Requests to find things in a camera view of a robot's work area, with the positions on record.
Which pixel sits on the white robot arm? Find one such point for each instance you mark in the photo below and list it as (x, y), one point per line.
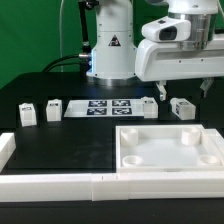
(181, 45)

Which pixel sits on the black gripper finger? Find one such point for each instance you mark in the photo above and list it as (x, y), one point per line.
(206, 84)
(161, 87)

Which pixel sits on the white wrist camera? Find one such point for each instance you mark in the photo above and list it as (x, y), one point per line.
(167, 29)

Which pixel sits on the white marker sheet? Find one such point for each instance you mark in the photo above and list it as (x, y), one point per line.
(104, 108)

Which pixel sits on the white square tabletop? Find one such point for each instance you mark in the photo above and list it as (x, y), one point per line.
(166, 148)

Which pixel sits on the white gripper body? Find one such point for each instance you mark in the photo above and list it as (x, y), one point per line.
(166, 61)

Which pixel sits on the white U-shaped obstacle fence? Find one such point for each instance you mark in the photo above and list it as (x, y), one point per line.
(109, 186)

